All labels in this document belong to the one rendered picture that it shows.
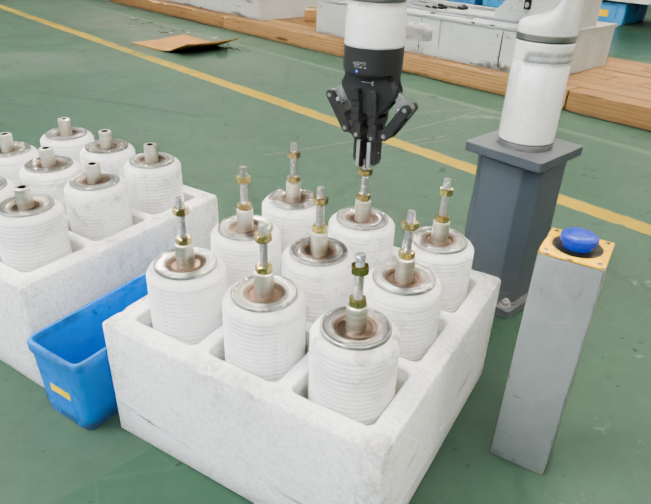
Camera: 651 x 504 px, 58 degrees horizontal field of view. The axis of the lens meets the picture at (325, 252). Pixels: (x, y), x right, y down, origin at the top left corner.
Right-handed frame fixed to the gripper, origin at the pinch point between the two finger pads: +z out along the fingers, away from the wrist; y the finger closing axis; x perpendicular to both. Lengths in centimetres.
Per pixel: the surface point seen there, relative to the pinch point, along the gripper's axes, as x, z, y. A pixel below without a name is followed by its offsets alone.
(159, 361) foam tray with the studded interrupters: -32.2, 18.7, -7.3
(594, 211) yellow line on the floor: 86, 35, 17
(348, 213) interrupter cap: -0.3, 9.7, -2.3
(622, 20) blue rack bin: 468, 33, -57
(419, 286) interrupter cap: -11.7, 9.5, 15.3
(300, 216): -4.0, 10.6, -8.2
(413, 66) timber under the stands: 196, 32, -95
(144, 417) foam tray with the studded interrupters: -32.6, 30.0, -11.5
